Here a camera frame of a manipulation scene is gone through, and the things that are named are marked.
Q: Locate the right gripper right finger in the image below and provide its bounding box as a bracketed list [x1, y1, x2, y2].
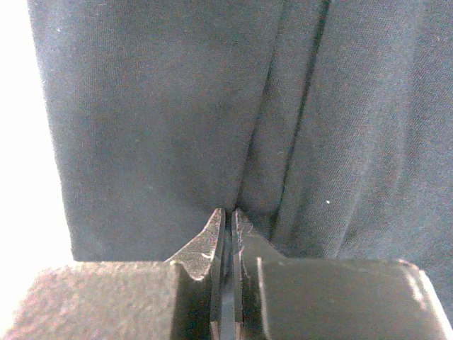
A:
[231, 210, 452, 339]

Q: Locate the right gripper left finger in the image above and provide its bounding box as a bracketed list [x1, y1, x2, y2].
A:
[1, 208, 225, 339]

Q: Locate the black t-shirt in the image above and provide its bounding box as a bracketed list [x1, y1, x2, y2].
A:
[28, 1, 452, 314]

